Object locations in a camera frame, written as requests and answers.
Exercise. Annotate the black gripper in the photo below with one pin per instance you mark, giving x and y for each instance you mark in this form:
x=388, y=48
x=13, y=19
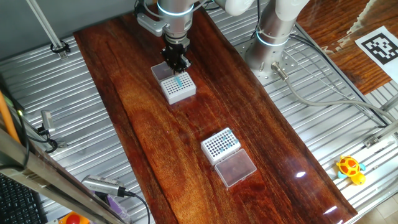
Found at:
x=175, y=53

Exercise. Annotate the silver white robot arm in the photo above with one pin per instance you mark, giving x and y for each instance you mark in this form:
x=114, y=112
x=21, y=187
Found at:
x=270, y=31

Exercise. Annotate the white hinged pipette tip box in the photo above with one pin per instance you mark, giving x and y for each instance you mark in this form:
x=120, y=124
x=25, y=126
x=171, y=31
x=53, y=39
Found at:
x=180, y=91
x=236, y=169

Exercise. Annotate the purple pipette tip box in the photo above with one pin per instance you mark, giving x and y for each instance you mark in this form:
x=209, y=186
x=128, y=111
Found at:
x=115, y=205

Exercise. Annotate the glossy wooden board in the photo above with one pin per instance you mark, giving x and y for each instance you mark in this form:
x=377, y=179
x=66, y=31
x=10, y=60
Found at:
x=174, y=130

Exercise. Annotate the black rod clamp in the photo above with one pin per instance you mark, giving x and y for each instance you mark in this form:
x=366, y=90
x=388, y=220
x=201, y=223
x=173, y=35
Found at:
x=66, y=49

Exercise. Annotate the aluminium rod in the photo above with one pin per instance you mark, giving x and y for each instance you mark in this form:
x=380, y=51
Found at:
x=43, y=25

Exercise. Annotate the orange pole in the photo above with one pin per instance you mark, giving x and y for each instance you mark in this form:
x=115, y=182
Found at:
x=7, y=121

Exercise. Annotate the yellow orange turtle toy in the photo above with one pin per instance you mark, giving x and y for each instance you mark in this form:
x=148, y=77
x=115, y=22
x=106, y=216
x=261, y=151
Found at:
x=349, y=166

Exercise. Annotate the white paper marker sheet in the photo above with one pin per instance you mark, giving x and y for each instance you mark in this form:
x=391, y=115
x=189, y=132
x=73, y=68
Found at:
x=381, y=46

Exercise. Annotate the black keyboard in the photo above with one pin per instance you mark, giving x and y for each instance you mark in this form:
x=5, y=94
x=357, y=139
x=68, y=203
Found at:
x=18, y=202

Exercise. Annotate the aluminium profile bar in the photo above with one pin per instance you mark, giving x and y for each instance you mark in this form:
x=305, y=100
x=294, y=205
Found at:
x=391, y=104

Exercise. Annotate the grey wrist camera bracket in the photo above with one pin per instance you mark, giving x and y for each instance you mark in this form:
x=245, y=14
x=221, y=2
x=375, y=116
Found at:
x=150, y=25

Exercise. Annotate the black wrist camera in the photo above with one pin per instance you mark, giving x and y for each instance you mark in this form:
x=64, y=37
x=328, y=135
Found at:
x=138, y=7

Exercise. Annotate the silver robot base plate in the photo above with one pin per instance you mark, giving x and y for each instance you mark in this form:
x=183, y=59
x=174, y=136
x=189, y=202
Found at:
x=289, y=62

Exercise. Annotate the aluminium frame beam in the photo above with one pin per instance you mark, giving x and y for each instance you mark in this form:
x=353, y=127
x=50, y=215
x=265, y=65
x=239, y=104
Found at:
x=31, y=165

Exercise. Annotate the aluminium profile bracket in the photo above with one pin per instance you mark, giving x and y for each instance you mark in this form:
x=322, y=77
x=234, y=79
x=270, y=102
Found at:
x=371, y=141

